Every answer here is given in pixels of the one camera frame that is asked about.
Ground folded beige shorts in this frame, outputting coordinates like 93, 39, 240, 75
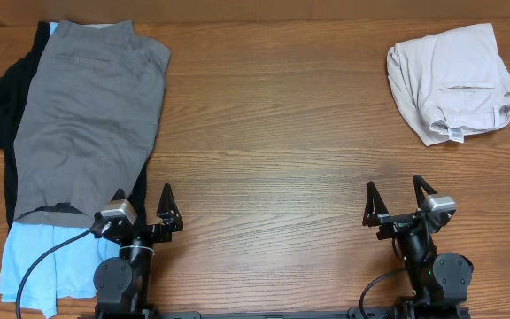
386, 23, 510, 146

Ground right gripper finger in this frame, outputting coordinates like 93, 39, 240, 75
413, 175, 437, 208
362, 181, 389, 226

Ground light blue shirt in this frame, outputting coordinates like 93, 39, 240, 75
0, 21, 121, 319

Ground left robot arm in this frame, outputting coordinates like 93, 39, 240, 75
90, 183, 183, 318

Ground grey shorts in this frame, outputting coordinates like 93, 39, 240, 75
13, 19, 172, 229

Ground black shirt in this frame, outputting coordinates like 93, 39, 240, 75
0, 20, 149, 231

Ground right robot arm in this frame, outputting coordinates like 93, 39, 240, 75
359, 175, 474, 318

